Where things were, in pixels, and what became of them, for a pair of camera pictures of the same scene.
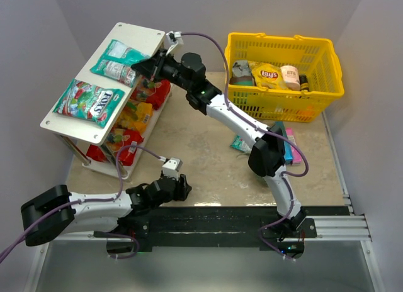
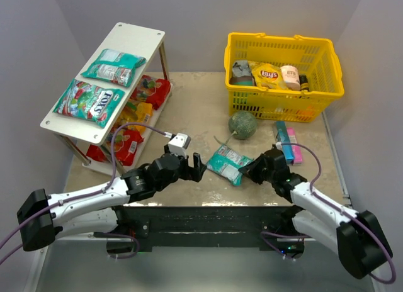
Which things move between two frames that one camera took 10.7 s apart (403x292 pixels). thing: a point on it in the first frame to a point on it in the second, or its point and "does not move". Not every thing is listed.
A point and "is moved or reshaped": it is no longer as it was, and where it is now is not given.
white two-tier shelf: x=109 y=111 does not move
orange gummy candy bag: x=138 y=119 does not move
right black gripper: x=158 y=65 to x=255 y=171
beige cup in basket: x=291 y=77 does not move
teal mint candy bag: x=240 y=145 to x=225 y=164
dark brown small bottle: x=303 y=82 does not move
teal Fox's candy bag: x=84 y=101 does not move
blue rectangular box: x=288 y=154 does not move
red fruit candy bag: x=154 y=94 does not move
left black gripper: x=181 y=187 to x=189 y=168
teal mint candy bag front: x=115 y=63 is moved or reshaped
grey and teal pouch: x=242 y=74 does not move
